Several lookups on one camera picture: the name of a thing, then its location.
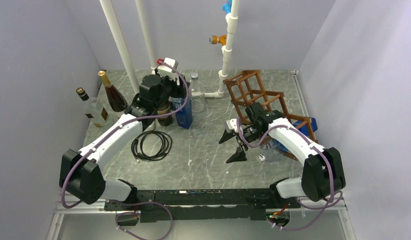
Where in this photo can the orange pipe valve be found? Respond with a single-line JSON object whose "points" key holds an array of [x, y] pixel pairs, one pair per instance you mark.
{"points": [[214, 39]]}

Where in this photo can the brown wooden wine rack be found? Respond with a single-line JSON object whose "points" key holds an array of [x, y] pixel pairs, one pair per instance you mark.
{"points": [[267, 109]]}

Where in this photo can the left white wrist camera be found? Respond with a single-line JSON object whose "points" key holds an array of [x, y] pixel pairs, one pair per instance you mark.
{"points": [[167, 67]]}

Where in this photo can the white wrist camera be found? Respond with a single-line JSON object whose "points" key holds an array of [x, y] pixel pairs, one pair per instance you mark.
{"points": [[231, 126], [167, 67]]}

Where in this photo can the blue label clear bottle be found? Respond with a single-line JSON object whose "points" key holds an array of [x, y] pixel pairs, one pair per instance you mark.
{"points": [[184, 117]]}

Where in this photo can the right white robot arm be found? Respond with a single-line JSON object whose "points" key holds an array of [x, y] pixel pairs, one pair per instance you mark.
{"points": [[322, 169]]}

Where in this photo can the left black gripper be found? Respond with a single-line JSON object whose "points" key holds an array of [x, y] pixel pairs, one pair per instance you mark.
{"points": [[178, 91]]}

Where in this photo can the clear square bottle black cap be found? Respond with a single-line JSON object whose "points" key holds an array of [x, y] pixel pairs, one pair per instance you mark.
{"points": [[273, 150]]}

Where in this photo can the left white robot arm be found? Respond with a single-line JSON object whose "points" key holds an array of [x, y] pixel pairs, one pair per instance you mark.
{"points": [[81, 171]]}

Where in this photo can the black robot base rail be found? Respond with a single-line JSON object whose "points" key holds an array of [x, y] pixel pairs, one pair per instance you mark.
{"points": [[205, 204]]}

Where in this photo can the blue pipe valve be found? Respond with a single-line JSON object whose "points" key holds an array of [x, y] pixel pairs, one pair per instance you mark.
{"points": [[227, 7]]}

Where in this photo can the small clear bottle black cap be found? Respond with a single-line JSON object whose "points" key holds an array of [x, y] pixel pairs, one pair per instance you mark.
{"points": [[94, 110]]}

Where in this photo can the dark red wine bottle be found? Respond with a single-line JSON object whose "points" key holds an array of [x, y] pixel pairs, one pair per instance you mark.
{"points": [[116, 100]]}

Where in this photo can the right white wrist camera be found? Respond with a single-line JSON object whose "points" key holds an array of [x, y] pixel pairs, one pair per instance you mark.
{"points": [[231, 126]]}

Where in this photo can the clear glass bottle silver cap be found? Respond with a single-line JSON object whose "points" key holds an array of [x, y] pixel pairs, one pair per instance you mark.
{"points": [[197, 93]]}

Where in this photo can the dark green wine bottle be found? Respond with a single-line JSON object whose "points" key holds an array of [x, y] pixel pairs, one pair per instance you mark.
{"points": [[163, 109]]}

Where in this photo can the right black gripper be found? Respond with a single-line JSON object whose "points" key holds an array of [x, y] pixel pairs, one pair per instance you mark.
{"points": [[239, 155]]}

